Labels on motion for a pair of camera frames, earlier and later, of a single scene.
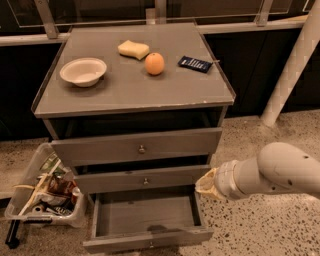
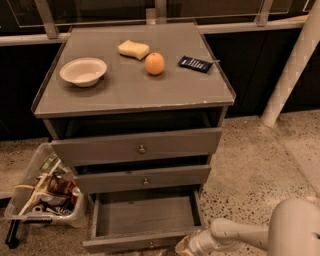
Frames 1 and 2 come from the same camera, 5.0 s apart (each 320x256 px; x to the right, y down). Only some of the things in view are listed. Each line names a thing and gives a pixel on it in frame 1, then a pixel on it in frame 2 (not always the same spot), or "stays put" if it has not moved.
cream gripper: x=222 y=180 to x=197 y=244
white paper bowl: x=85 y=71 stays put
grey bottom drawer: x=122 y=221 stays put
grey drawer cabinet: x=134 y=108 stays put
